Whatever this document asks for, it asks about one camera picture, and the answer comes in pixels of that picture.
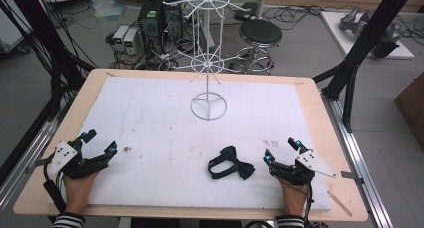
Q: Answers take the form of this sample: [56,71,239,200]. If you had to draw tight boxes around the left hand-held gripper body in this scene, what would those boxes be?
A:
[47,138,110,181]

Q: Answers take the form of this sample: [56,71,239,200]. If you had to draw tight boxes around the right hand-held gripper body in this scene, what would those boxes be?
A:
[270,149,337,186]

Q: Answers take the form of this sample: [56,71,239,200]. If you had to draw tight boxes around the person's right hand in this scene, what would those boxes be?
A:
[278,179,308,217]

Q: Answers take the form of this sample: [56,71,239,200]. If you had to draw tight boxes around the person's left hand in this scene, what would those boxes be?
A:
[62,171,101,216]

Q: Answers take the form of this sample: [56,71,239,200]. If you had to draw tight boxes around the black bow tie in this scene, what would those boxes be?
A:
[207,145,257,181]

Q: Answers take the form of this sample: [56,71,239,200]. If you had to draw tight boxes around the thin wooden stick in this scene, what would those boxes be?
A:
[327,190,353,218]

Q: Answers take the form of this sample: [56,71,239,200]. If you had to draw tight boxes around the white foam mat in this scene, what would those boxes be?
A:
[49,75,333,212]

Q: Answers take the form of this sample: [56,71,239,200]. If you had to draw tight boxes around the grey power supply unit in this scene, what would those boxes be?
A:
[112,24,130,52]
[123,28,140,56]

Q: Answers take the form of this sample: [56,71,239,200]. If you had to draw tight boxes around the black round stool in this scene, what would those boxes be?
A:
[235,18,283,75]

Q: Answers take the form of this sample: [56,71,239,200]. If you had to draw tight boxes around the white floor platform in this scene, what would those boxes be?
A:
[319,10,416,61]

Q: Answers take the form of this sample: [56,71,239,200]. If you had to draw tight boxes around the large black computer tower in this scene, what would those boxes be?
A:
[137,0,165,54]

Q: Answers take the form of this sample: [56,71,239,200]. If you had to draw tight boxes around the clear plastic bag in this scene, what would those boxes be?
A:
[91,0,128,20]

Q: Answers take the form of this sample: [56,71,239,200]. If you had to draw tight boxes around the flat black box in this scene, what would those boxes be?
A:
[233,1,260,22]

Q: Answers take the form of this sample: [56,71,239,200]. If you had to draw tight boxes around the small black computer tower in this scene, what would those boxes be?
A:
[162,0,184,41]

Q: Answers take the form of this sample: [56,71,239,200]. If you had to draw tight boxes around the grey metal bracket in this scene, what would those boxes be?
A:
[25,157,52,175]
[340,170,365,186]

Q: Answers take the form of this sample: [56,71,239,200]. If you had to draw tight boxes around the aluminium rail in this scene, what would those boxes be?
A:
[0,99,73,211]
[320,89,395,228]

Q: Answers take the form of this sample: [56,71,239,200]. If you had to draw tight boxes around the left hand-held gripper black cable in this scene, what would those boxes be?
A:
[42,157,68,214]

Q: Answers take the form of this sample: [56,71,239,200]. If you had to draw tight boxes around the hand-held gripper black cable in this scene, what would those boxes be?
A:
[42,157,68,214]
[302,181,316,228]

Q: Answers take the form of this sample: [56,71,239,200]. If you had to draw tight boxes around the right hand-held gripper black cable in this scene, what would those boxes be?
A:
[302,181,316,228]

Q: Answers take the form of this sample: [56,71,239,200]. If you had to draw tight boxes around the white wire display rack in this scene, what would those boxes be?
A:
[162,0,251,122]

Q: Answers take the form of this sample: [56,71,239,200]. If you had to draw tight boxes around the tangle of black floor cables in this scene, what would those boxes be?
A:
[104,29,201,72]

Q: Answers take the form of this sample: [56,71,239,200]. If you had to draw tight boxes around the black frame post with cables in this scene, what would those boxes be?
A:
[0,0,96,122]

